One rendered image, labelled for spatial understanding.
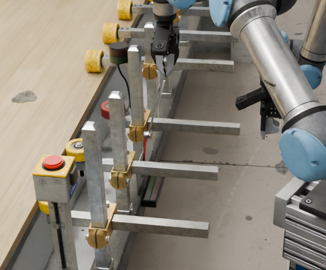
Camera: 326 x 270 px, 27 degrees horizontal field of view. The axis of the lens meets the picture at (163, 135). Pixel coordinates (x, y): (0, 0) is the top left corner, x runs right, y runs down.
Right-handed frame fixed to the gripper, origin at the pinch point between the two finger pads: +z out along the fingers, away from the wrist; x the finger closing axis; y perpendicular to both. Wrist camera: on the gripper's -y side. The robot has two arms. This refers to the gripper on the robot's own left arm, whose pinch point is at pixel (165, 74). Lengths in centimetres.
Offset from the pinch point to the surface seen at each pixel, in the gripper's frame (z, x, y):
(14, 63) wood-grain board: 10, 61, 22
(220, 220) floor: 100, -13, 53
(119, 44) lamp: -13.3, 12.2, -8.1
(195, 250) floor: 100, -5, 31
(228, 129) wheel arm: 15.6, -21.1, -5.6
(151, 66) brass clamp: 3.5, 7.3, 12.4
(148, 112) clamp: 13.5, 5.9, -1.7
